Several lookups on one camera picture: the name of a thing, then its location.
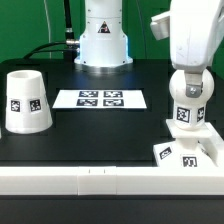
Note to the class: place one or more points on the white front rail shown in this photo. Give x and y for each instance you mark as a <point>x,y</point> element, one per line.
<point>110,181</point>

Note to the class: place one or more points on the white lamp base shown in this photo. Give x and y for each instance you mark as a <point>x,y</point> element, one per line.
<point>185,151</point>

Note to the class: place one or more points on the white marker sheet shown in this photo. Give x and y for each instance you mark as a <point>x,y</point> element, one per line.
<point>100,99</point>

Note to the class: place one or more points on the white lamp shade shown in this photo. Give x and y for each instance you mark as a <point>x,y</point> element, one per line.
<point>27,109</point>

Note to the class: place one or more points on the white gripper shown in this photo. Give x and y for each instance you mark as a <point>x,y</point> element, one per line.
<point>195,29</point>

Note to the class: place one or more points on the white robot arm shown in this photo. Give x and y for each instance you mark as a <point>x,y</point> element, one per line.
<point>103,44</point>

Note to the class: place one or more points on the white lamp bulb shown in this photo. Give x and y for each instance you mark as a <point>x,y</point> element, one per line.
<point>189,113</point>

